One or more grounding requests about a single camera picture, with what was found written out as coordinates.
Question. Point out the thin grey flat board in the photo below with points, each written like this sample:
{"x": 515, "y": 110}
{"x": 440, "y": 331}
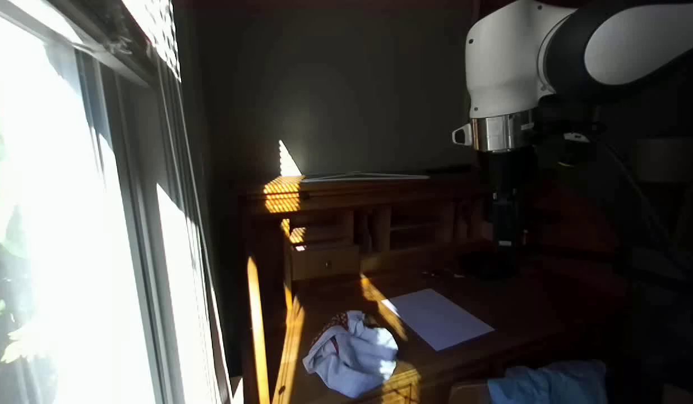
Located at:
{"x": 369, "y": 179}

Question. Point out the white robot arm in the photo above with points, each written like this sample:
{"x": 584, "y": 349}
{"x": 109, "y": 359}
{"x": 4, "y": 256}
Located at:
{"x": 510, "y": 60}

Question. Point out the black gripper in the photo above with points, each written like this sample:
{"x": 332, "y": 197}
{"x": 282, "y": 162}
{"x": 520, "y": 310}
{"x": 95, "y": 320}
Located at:
{"x": 508, "y": 202}

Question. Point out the white paper sheet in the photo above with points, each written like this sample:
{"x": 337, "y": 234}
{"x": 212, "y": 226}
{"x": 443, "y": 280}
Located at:
{"x": 439, "y": 318}

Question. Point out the wooden roll top desk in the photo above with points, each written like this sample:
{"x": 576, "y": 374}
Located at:
{"x": 404, "y": 206}

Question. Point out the small wooden drawer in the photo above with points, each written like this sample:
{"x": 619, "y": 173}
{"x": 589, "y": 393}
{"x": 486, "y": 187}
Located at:
{"x": 325, "y": 261}

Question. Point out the crumpled white cloth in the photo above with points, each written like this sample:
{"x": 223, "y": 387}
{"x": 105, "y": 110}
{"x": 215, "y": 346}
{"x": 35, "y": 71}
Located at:
{"x": 354, "y": 356}

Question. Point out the white window blinds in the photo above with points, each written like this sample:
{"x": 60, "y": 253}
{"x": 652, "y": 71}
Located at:
{"x": 157, "y": 35}

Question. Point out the blue cloth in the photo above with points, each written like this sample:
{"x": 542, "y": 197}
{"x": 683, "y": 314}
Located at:
{"x": 548, "y": 382}

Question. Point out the window frame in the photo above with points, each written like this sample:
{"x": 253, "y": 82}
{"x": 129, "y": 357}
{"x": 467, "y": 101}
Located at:
{"x": 136, "y": 226}

